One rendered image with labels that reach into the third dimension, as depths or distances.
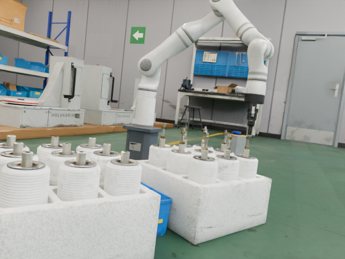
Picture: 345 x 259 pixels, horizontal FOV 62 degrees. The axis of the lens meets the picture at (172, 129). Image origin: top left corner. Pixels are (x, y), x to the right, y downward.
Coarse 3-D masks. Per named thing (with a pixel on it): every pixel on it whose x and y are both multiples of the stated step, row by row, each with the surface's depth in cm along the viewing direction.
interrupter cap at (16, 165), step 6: (12, 162) 63; (18, 162) 63; (36, 162) 65; (42, 162) 65; (12, 168) 59; (18, 168) 59; (24, 168) 59; (30, 168) 59; (36, 168) 60; (42, 168) 62
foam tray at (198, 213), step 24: (144, 168) 110; (168, 192) 98; (192, 192) 90; (216, 192) 91; (240, 192) 99; (264, 192) 109; (168, 216) 98; (192, 216) 89; (216, 216) 93; (240, 216) 101; (264, 216) 112; (192, 240) 89
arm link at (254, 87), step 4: (248, 80) 108; (252, 80) 107; (256, 80) 106; (260, 80) 106; (248, 84) 108; (252, 84) 107; (256, 84) 106; (260, 84) 106; (264, 84) 107; (236, 88) 107; (240, 88) 107; (244, 88) 108; (248, 88) 108; (252, 88) 107; (256, 88) 106; (260, 88) 106; (264, 88) 107; (236, 92) 114; (240, 92) 111; (244, 92) 109; (248, 92) 108; (252, 92) 107; (256, 92) 106; (260, 92) 106; (264, 92) 107
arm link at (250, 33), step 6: (246, 30) 110; (252, 30) 109; (246, 36) 110; (252, 36) 110; (258, 36) 111; (246, 42) 112; (270, 42) 109; (270, 48) 106; (264, 54) 106; (270, 54) 107
